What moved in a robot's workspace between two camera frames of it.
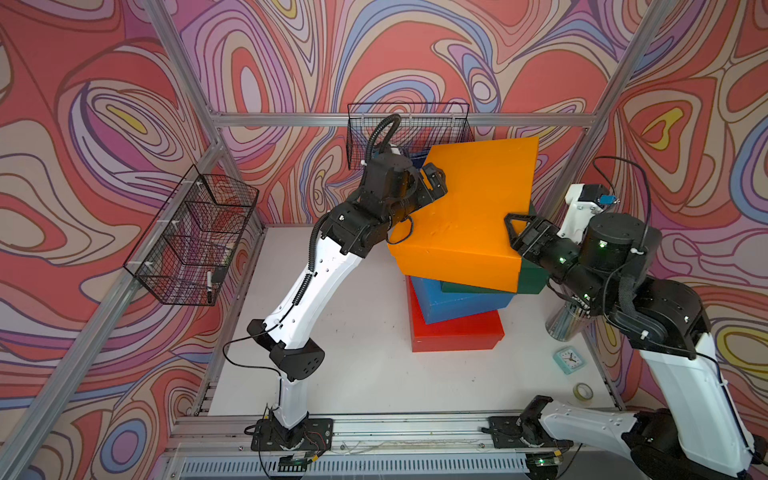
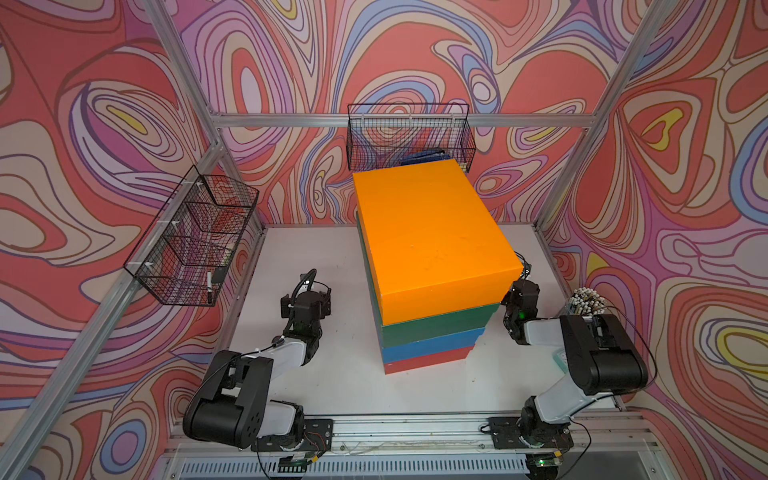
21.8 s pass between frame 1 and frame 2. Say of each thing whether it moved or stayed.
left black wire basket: stayed
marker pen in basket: stayed
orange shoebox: moved
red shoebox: moved
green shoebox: moved
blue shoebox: moved
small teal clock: stayed
